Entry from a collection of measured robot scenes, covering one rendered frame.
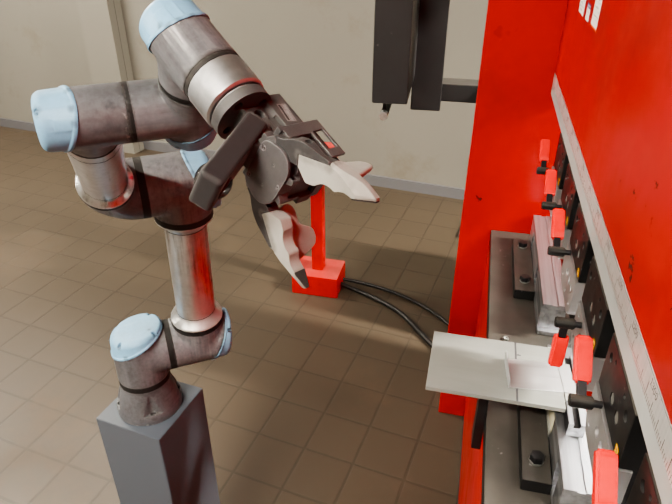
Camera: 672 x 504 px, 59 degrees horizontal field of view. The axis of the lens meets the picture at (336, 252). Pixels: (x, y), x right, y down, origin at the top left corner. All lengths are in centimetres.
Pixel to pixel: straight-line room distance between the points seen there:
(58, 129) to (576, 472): 97
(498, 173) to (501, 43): 40
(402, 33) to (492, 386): 119
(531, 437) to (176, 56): 97
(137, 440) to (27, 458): 119
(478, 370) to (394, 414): 131
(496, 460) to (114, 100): 95
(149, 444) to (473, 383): 75
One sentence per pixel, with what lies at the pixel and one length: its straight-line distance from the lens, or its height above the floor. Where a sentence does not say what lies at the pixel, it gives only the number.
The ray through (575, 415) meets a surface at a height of 99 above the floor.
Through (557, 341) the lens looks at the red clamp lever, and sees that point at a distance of 103.
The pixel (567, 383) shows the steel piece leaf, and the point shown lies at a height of 100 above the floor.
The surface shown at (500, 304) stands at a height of 88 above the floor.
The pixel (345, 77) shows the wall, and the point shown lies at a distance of 430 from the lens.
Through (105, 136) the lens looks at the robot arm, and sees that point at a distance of 77.
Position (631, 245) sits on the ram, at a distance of 82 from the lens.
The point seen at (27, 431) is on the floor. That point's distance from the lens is 276.
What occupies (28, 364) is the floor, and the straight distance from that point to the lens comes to 309.
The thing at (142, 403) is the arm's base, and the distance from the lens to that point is 146.
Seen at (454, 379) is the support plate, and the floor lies 100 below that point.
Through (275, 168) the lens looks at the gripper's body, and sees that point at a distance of 61.
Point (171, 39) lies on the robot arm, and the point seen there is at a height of 169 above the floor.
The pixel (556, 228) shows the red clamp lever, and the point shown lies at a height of 129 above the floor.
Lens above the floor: 182
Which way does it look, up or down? 30 degrees down
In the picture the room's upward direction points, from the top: straight up
